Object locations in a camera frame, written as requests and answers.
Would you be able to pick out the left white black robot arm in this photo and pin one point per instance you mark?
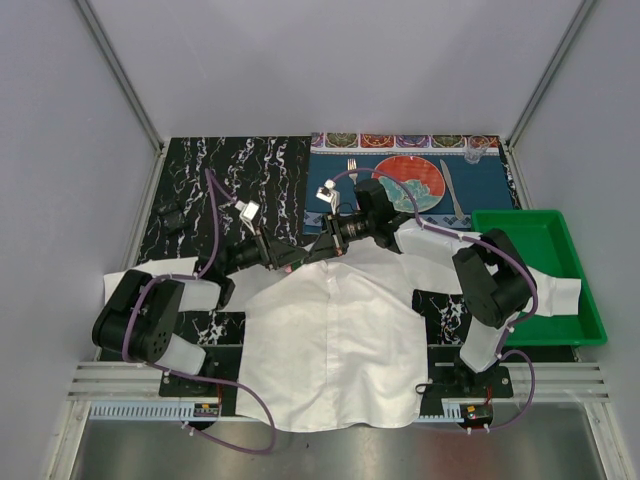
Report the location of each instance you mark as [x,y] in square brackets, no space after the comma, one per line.
[139,316]

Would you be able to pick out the green plastic tray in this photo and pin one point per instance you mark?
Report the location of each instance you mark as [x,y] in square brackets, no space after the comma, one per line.
[567,314]

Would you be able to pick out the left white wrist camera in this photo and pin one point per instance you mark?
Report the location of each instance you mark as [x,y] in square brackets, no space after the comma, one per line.
[247,213]

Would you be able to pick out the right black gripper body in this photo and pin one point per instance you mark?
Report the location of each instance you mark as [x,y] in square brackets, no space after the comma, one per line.
[335,227]

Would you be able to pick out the red floral plate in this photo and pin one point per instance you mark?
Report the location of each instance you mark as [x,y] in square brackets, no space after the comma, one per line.
[419,175]

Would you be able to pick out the silver table knife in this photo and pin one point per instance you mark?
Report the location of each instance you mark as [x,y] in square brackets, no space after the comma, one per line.
[449,183]

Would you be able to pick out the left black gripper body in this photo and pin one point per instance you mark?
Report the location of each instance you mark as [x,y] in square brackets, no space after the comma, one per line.
[264,244]

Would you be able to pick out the black display frame box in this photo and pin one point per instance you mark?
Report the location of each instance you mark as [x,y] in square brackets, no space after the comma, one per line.
[172,217]

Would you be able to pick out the blue patterned placemat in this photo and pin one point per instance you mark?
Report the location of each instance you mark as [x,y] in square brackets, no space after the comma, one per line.
[487,185]

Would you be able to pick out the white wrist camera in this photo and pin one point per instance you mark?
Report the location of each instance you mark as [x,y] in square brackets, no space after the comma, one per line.
[247,213]
[329,194]

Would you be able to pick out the white button-up shirt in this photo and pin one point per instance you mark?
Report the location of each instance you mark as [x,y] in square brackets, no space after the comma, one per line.
[337,343]

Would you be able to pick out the clear drinking glass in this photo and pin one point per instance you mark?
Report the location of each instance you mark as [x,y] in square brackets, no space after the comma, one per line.
[476,147]

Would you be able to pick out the silver fork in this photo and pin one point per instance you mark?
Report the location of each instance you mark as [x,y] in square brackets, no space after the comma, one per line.
[352,170]

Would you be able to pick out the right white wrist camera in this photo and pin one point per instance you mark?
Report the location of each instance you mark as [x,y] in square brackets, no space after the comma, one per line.
[329,194]

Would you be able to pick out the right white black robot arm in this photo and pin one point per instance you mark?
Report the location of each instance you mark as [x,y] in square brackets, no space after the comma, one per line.
[495,283]

